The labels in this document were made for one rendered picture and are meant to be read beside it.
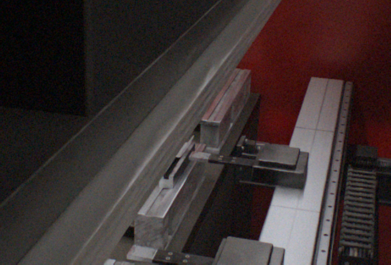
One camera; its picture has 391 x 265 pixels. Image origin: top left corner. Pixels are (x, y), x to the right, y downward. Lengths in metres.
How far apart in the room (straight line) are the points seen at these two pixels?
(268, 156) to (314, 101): 0.55
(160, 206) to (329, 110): 0.72
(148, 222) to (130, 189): 1.05
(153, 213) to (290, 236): 0.28
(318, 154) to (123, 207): 1.36
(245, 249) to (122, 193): 0.84
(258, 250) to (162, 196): 0.37
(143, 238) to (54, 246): 1.13
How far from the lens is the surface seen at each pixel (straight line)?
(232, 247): 1.26
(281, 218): 1.47
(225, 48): 0.74
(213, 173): 1.89
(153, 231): 1.50
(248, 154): 2.11
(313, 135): 1.89
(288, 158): 1.61
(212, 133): 2.00
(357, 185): 1.52
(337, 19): 2.41
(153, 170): 0.49
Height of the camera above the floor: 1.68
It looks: 21 degrees down
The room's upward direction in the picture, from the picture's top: 3 degrees clockwise
